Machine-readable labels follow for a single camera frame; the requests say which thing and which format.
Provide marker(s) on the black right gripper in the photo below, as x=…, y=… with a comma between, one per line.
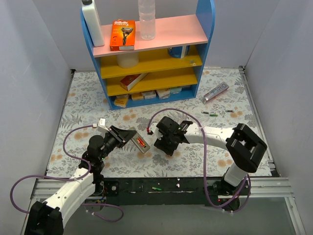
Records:
x=165, y=141

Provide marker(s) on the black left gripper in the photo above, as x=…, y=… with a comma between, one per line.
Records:
x=117, y=135

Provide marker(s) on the red AAA battery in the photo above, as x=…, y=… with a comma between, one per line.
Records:
x=141, y=142

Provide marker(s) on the white air conditioner remote control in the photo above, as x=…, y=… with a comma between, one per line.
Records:
x=133, y=139

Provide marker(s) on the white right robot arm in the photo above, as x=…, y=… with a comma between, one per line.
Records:
x=244, y=146

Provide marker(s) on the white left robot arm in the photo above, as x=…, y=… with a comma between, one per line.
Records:
x=50, y=217

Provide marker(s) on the yellow wrapped sponge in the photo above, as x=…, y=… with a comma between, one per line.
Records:
x=137, y=96

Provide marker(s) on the white wrapped sponge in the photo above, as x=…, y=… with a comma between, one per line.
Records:
x=149, y=94

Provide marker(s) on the red and white sponge pack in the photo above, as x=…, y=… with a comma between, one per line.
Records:
x=163, y=93

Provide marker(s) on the red tea box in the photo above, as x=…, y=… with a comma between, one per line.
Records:
x=129, y=81

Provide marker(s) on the green teal sponge pack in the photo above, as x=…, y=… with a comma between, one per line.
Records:
x=175, y=90

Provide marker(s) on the floral patterned table mat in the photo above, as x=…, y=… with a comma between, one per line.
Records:
x=86, y=104

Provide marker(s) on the beige paper towel roll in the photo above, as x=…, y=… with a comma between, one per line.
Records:
x=127, y=60

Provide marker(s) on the blue and yellow shelf unit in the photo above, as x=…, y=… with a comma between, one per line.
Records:
x=163, y=70

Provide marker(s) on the silver toothpaste box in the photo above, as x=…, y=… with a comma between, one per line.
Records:
x=222, y=87

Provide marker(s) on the orange Gillette razor box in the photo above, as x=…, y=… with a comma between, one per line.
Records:
x=122, y=35

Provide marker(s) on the white plastic bottle black cap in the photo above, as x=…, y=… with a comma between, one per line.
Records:
x=92, y=20

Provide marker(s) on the clear plastic water bottle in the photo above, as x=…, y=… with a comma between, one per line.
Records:
x=147, y=18

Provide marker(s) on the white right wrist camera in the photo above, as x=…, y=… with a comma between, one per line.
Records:
x=154, y=130

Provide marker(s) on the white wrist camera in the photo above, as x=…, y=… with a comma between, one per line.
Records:
x=101, y=126
x=154, y=130

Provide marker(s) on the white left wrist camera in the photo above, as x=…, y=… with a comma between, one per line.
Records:
x=101, y=126

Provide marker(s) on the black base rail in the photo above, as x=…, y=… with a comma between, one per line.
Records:
x=168, y=191

